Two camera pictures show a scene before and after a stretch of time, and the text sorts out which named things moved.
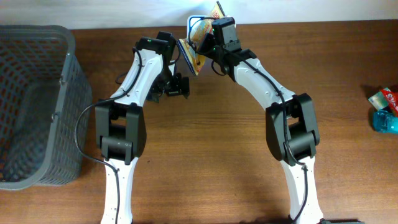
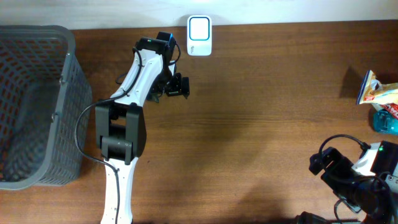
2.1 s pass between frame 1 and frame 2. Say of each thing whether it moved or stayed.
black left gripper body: stayed
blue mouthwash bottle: stayed
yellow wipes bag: moved
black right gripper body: moved
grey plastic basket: stayed
